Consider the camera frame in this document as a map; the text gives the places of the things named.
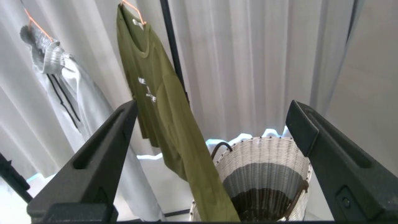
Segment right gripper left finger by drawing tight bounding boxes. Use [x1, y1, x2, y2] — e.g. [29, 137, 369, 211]
[26, 99, 139, 222]

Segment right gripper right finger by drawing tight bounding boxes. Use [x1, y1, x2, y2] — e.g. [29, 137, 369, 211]
[285, 99, 398, 222]

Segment pale grey shorts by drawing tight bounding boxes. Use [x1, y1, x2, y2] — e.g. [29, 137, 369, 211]
[19, 24, 166, 222]

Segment green garment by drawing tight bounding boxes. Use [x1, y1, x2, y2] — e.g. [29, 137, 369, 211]
[116, 3, 241, 222]

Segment white laundry basket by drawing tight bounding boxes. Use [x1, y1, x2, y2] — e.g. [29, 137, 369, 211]
[188, 136, 313, 222]

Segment black clothes rack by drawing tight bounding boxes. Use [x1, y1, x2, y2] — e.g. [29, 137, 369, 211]
[0, 0, 192, 218]

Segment white curtain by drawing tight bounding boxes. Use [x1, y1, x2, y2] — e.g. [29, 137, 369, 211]
[0, 0, 365, 183]

